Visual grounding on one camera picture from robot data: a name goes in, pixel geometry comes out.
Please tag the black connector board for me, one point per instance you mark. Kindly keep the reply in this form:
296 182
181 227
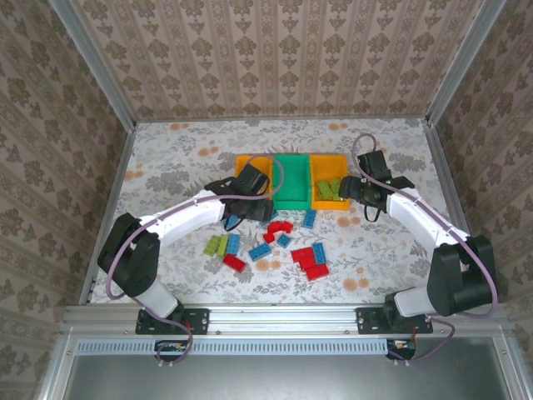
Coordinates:
401 346
170 348

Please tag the small red lego brick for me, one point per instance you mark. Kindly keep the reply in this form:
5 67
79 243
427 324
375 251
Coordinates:
269 237

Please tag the small green lego brick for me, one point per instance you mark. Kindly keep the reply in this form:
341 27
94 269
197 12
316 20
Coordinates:
335 183

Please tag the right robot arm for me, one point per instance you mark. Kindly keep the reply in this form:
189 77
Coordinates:
420 216

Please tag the aluminium frame bar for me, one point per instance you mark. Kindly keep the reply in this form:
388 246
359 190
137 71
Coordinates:
510 366
56 366

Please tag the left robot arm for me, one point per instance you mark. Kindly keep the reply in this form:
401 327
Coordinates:
179 218

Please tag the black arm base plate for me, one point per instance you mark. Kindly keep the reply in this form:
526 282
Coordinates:
195 321
366 321

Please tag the red curved lego piece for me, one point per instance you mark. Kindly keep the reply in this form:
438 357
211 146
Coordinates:
285 226
272 227

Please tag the green plastic bin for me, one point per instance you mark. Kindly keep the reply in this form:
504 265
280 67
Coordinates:
291 183

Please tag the aluminium side rail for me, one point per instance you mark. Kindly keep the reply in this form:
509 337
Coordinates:
119 179
446 179

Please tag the aluminium mounting rail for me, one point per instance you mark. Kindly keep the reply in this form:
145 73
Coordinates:
283 316

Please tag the small blue lego brick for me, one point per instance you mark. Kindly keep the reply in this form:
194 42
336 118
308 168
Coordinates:
284 240

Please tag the grey metal panel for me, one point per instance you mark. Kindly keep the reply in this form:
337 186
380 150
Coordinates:
283 379

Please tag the aluminium rear rail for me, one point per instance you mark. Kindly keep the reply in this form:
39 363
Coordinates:
229 119

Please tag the floral table cover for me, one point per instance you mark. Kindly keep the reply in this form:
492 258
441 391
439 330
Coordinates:
258 287

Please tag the orange plastic bin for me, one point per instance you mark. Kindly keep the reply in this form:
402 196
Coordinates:
329 164
241 166

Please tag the aluminium frame post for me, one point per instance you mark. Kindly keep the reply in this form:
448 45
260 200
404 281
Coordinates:
463 62
95 62

